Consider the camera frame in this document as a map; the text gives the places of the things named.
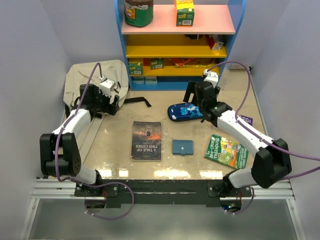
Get beige canvas backpack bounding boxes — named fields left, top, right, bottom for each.
left=63, top=60, right=152, bottom=117

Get dark Tale of Two Cities book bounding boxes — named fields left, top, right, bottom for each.
left=131, top=121, right=162, bottom=162

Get blue leather wallet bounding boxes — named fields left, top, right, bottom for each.
left=172, top=139, right=194, bottom=156

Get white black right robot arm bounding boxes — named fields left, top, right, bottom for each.
left=183, top=81, right=292, bottom=197

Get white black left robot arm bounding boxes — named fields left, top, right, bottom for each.
left=39, top=79, right=120, bottom=196

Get blue pencil case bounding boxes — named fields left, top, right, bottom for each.
left=167, top=102, right=203, bottom=122

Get small white pink eraser box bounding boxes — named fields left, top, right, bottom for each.
left=226, top=63, right=250, bottom=70

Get orange yellow snack packets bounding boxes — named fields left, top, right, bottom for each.
left=169, top=58, right=217, bottom=68

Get light blue box left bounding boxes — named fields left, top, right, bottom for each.
left=132, top=76, right=145, bottom=85

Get light blue box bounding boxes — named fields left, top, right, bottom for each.
left=144, top=76, right=158, bottom=86
left=132, top=76, right=145, bottom=85

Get light blue box right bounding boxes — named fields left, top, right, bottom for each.
left=144, top=76, right=158, bottom=86

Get green box lower left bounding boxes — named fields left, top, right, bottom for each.
left=128, top=61, right=144, bottom=76

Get green box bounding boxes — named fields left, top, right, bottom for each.
left=128, top=61, right=144, bottom=76
left=150, top=58, right=165, bottom=70

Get red white box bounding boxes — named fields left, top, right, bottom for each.
left=205, top=34, right=224, bottom=51

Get purple Treehouse book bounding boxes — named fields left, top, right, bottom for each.
left=238, top=114, right=253, bottom=126

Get green box lower middle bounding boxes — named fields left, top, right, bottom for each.
left=150, top=58, right=165, bottom=70

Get blue colourful shelf unit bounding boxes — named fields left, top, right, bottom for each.
left=114, top=0, right=247, bottom=91

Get green Treehouse book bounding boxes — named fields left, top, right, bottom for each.
left=204, top=134, right=249, bottom=169

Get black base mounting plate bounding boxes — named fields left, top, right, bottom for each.
left=74, top=179, right=252, bottom=208

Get green yellow carton top shelf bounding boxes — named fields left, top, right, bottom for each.
left=174, top=0, right=195, bottom=27

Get green brown jar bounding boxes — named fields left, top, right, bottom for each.
left=124, top=0, right=154, bottom=28

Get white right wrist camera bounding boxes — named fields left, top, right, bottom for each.
left=202, top=69, right=219, bottom=88

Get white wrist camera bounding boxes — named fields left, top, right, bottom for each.
left=99, top=76, right=116, bottom=97
left=202, top=69, right=219, bottom=88

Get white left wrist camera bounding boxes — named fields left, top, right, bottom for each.
left=99, top=76, right=116, bottom=97

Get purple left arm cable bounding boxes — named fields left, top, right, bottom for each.
left=54, top=62, right=135, bottom=220

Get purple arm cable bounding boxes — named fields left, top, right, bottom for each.
left=54, top=62, right=135, bottom=220
left=209, top=61, right=320, bottom=216

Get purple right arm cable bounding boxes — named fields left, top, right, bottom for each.
left=209, top=61, right=320, bottom=216

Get aluminium frame rail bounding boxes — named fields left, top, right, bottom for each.
left=19, top=179, right=307, bottom=240

